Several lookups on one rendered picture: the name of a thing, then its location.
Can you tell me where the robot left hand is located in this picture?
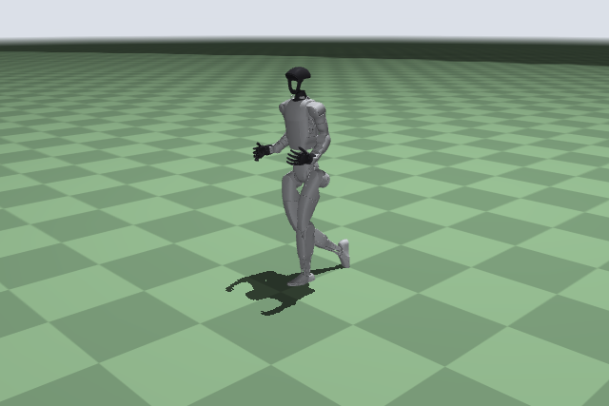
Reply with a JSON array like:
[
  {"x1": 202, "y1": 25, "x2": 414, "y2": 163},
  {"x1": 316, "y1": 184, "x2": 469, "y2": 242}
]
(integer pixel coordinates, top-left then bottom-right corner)
[{"x1": 286, "y1": 146, "x2": 316, "y2": 165}]

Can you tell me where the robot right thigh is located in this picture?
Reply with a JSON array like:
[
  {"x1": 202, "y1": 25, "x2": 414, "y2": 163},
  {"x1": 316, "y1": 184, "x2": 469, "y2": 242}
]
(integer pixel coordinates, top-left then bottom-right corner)
[{"x1": 282, "y1": 170, "x2": 303, "y2": 232}]

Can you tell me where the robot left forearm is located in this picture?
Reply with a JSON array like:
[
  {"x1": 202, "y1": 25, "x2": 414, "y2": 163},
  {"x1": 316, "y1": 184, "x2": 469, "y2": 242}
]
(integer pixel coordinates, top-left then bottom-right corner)
[{"x1": 310, "y1": 135, "x2": 331, "y2": 164}]

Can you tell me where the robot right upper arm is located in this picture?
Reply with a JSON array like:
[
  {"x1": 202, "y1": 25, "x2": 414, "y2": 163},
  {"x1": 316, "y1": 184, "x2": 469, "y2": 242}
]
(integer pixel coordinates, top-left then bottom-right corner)
[{"x1": 279, "y1": 100, "x2": 287, "y2": 135}]

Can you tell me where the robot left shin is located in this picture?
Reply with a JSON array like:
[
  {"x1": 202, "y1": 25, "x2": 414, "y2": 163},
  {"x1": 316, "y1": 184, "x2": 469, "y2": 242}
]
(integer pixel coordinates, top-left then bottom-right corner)
[{"x1": 296, "y1": 223, "x2": 315, "y2": 277}]

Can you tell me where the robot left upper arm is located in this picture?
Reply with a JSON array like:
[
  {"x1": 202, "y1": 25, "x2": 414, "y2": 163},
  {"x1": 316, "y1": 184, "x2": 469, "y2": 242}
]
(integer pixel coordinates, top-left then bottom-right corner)
[{"x1": 306, "y1": 102, "x2": 330, "y2": 143}]

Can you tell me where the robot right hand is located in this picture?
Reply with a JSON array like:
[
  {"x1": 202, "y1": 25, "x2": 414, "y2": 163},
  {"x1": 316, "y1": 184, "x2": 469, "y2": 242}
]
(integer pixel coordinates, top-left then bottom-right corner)
[{"x1": 253, "y1": 143, "x2": 273, "y2": 162}]

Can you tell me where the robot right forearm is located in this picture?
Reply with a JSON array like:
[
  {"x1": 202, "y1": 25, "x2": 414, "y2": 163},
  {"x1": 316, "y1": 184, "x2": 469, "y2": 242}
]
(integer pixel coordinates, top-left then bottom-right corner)
[{"x1": 269, "y1": 134, "x2": 289, "y2": 154}]

